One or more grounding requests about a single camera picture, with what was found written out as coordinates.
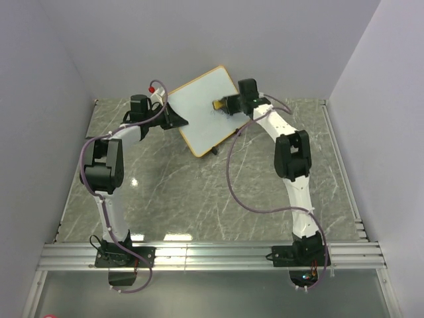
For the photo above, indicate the aluminium front rail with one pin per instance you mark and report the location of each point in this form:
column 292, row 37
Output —
column 207, row 256

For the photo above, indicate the wire whiteboard stand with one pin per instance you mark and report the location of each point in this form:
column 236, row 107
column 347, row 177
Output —
column 215, row 149

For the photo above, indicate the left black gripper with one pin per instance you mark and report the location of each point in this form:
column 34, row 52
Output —
column 171, row 119

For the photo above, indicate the yellow framed whiteboard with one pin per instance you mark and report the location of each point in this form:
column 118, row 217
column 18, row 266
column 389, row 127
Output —
column 193, row 102

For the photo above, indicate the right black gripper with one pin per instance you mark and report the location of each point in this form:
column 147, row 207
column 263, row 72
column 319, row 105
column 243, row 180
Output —
column 228, row 104

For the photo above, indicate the yellow whiteboard eraser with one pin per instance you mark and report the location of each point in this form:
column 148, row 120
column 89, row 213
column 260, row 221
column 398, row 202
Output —
column 218, row 104

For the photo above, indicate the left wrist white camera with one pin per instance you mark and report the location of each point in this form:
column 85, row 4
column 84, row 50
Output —
column 157, row 95

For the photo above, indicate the aluminium right side rail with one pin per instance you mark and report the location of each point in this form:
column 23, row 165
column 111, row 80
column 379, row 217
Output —
column 360, row 228

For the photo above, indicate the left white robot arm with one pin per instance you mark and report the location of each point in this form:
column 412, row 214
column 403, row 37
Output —
column 102, row 169

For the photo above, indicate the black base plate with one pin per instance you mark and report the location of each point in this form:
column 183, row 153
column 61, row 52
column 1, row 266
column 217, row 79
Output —
column 142, row 256
column 297, row 256

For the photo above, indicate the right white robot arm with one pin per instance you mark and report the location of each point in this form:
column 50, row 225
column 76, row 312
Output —
column 292, row 163

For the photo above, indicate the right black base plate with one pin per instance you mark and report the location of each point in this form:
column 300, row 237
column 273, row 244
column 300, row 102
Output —
column 297, row 256

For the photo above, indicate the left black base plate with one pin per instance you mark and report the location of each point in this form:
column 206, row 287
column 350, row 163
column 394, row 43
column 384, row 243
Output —
column 142, row 256

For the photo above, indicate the aluminium rail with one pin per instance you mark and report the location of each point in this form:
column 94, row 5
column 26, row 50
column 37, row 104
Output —
column 360, row 228
column 207, row 256

